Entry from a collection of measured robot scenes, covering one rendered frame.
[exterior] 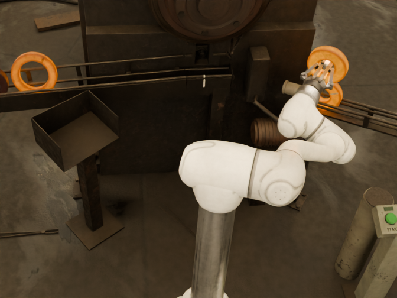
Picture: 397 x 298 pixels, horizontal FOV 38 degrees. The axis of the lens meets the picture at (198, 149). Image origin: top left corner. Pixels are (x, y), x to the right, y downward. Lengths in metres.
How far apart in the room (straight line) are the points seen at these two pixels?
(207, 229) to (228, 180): 0.20
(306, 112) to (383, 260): 0.72
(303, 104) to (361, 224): 0.66
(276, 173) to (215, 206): 0.19
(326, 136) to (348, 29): 2.27
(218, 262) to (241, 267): 1.01
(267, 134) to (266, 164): 1.07
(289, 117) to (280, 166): 0.52
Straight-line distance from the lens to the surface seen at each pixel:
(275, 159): 1.46
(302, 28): 2.50
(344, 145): 1.98
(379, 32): 4.22
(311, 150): 1.76
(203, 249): 1.63
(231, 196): 1.47
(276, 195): 1.42
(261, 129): 2.50
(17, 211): 2.90
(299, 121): 1.95
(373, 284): 2.52
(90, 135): 2.33
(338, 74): 2.26
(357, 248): 2.54
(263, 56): 2.43
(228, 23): 2.18
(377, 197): 2.37
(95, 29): 2.42
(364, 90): 3.68
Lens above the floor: 2.25
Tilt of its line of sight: 46 degrees down
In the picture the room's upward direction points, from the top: 4 degrees clockwise
